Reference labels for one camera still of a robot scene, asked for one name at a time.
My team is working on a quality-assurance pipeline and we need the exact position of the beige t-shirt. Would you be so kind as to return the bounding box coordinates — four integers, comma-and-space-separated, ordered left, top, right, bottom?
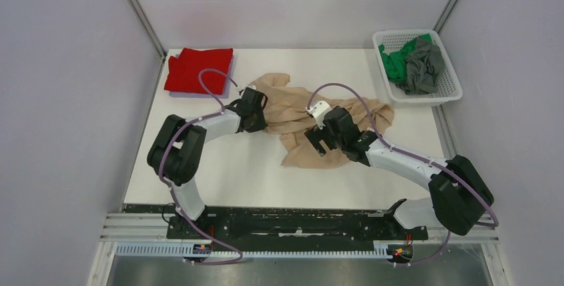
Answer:
250, 72, 395, 170

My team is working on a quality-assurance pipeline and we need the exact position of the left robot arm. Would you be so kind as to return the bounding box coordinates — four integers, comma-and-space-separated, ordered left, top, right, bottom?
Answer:
146, 86, 268, 238

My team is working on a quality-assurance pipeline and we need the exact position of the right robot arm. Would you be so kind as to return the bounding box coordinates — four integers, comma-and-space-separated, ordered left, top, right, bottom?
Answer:
305, 101, 494, 238

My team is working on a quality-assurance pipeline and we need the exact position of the red folded t-shirt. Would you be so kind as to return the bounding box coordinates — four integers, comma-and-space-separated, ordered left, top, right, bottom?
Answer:
164, 47, 234, 96

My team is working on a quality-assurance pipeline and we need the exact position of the green t-shirt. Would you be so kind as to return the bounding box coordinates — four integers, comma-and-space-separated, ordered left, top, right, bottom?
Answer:
378, 34, 432, 83

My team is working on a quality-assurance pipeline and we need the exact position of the grey t-shirt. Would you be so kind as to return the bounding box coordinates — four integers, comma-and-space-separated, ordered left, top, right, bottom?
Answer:
395, 39, 445, 95

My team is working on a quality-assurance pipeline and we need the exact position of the white plastic basket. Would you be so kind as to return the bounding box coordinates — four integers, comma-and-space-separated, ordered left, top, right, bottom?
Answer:
372, 29, 463, 107

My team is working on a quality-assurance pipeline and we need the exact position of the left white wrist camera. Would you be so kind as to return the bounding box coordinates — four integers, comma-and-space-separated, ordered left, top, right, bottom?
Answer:
237, 85, 256, 96

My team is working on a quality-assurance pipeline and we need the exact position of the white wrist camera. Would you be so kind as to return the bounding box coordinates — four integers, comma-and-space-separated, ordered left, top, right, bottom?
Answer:
306, 100, 332, 129
237, 85, 256, 96

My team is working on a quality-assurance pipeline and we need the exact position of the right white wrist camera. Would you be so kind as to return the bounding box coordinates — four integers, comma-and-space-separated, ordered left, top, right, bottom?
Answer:
306, 100, 332, 129

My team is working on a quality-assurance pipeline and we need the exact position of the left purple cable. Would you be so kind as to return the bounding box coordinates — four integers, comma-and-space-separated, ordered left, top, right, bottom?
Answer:
158, 68, 244, 266

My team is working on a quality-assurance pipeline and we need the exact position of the purple cable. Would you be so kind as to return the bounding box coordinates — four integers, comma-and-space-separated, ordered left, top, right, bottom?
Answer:
306, 82, 500, 268
158, 68, 244, 266

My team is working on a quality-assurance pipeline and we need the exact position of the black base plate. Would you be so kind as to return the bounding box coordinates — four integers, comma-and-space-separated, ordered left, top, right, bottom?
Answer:
160, 204, 429, 252

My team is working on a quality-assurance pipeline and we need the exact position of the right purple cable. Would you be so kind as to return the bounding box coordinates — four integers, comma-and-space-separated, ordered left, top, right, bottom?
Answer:
306, 82, 500, 268

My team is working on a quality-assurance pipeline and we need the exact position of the white slotted cable duct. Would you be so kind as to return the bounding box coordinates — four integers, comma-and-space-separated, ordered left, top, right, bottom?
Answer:
115, 242, 391, 259

